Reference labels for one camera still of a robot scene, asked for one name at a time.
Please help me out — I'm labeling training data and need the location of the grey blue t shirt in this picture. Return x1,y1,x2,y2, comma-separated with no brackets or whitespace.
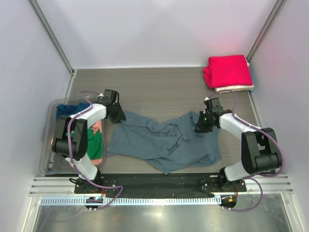
106,111,222,174

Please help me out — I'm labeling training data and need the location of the clear plastic storage bin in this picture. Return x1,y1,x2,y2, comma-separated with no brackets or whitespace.
40,96,107,175

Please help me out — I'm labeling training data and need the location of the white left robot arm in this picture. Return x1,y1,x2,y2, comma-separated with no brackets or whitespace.
52,102,126,193

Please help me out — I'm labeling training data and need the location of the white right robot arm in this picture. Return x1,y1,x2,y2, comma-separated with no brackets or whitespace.
196,111,284,191

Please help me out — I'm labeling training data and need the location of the pink t shirt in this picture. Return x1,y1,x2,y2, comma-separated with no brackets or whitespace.
50,119,104,166

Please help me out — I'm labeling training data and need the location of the green t shirt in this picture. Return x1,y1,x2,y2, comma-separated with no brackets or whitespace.
87,128,103,160

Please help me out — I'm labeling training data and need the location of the folded cream t shirt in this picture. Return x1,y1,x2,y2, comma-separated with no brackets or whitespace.
211,56,254,91

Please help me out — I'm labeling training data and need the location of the navy blue t shirt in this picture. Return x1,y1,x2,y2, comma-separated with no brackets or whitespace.
56,102,90,120

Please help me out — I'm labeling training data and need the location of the folded red t shirt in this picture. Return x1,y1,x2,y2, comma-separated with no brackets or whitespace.
203,55,253,88

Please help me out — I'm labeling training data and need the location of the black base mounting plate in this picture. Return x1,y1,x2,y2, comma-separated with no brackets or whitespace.
74,173,247,194

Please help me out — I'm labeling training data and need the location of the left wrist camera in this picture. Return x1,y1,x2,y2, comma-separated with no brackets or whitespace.
98,89,119,106

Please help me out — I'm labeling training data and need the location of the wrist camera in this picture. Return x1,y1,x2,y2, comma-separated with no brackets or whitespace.
204,98,224,114
98,89,119,106

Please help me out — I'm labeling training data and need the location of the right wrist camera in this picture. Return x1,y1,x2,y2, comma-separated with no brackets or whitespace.
204,98,224,114

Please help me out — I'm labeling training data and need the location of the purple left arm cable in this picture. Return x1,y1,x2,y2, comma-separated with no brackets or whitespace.
67,90,124,210

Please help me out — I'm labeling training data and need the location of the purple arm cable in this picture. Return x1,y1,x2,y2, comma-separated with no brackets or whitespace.
67,90,124,210
207,89,287,212

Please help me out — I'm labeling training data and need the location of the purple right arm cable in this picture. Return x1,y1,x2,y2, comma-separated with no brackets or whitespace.
207,89,287,212

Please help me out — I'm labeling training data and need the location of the white slotted cable duct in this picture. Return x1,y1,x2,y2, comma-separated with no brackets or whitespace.
40,195,221,206

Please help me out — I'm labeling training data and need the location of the left aluminium corner post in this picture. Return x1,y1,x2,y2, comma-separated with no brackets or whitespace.
28,0,74,75

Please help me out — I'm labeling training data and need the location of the aluminium corner post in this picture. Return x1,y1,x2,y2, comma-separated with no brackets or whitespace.
246,0,286,63
28,0,74,75

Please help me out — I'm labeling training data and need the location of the right aluminium corner post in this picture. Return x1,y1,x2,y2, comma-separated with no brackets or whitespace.
246,0,286,63

